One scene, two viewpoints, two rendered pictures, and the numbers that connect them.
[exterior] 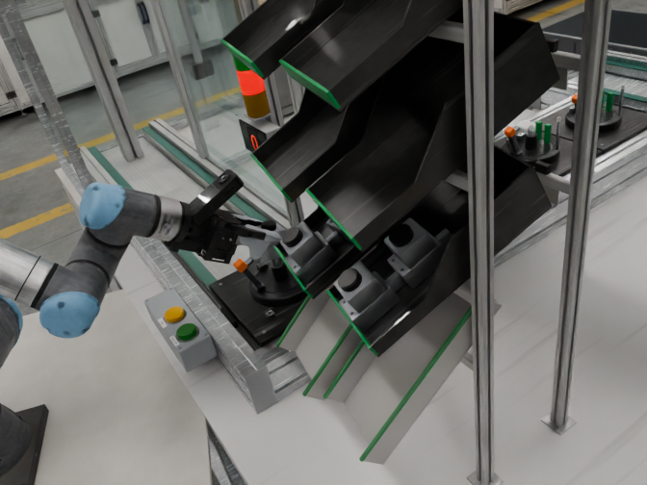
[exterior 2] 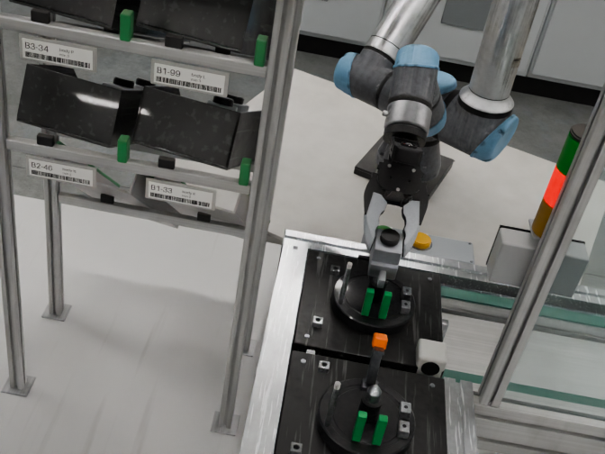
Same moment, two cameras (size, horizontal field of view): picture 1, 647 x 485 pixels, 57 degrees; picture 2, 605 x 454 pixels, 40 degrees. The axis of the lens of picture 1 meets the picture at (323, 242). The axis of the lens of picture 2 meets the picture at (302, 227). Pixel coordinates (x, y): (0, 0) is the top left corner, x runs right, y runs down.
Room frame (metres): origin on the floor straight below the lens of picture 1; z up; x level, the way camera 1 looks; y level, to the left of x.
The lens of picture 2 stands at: (1.33, -0.90, 1.88)
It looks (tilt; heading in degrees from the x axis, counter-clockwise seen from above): 36 degrees down; 117
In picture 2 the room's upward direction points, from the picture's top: 11 degrees clockwise
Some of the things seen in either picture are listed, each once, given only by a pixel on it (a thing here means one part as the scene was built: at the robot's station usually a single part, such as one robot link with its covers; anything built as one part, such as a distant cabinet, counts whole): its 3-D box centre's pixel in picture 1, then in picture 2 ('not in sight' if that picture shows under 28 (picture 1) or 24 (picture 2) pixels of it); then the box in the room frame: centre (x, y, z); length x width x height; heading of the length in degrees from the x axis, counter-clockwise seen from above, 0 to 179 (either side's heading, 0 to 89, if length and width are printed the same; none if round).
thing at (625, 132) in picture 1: (594, 107); not in sight; (1.43, -0.78, 1.01); 0.24 x 0.24 x 0.13; 27
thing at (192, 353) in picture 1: (179, 326); (416, 254); (0.96, 0.33, 0.93); 0.21 x 0.07 x 0.06; 27
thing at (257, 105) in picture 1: (256, 102); (555, 217); (1.20, 0.08, 1.28); 0.05 x 0.05 x 0.05
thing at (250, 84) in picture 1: (250, 79); (568, 186); (1.20, 0.08, 1.33); 0.05 x 0.05 x 0.05
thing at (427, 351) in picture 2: not in sight; (429, 358); (1.11, 0.06, 0.97); 0.05 x 0.05 x 0.04; 27
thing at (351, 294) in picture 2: (282, 280); (373, 301); (0.98, 0.10, 0.98); 0.14 x 0.14 x 0.02
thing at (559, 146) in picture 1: (530, 139); not in sight; (1.32, -0.56, 1.01); 0.24 x 0.24 x 0.13; 27
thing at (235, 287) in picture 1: (283, 288); (370, 310); (0.98, 0.10, 0.96); 0.24 x 0.24 x 0.02; 27
